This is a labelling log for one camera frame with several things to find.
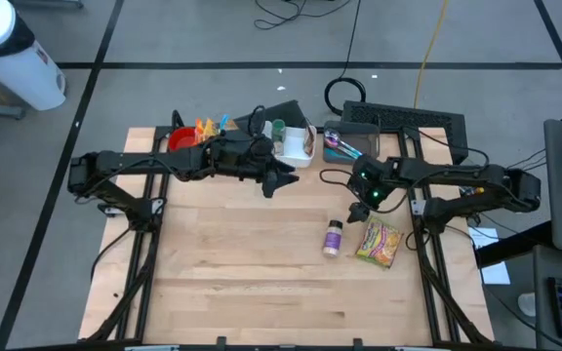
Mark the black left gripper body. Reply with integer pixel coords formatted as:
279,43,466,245
209,131,279,200

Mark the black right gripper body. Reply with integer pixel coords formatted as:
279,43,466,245
347,167,395,212

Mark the purple label spice bottle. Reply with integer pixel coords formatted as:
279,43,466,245
322,219,345,258

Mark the green lid spice jar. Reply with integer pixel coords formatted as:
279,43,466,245
270,118,288,143

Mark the green yellow ramen pack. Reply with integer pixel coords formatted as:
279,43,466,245
355,215,404,269

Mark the brown food packet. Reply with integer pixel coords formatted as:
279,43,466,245
302,121,317,157

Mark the purple bowl spoon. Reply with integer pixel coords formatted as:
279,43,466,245
323,129,345,152

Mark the white plastic tray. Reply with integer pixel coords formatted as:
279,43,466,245
261,119,319,170

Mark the black flat panel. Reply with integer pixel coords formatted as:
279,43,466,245
234,99,307,129

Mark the red bowl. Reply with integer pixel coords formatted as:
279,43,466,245
167,126,199,152

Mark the black perforated panel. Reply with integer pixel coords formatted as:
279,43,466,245
341,100,468,165

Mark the white paper sheet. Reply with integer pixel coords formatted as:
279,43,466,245
466,226,512,287

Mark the black desk beam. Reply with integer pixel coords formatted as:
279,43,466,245
475,221,555,269

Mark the white computer mouse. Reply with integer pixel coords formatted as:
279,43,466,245
517,292,539,318

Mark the white trash can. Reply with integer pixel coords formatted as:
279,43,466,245
0,0,67,112

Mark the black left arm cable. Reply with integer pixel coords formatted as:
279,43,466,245
247,104,268,140

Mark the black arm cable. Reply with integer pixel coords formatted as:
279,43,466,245
318,125,491,215
247,104,268,140

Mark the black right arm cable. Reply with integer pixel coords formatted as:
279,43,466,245
318,125,491,215

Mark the black hanging cable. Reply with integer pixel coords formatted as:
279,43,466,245
323,0,368,117

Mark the yellow cable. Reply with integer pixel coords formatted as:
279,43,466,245
413,0,452,109

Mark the black floor cable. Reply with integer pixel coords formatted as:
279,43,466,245
254,0,355,30

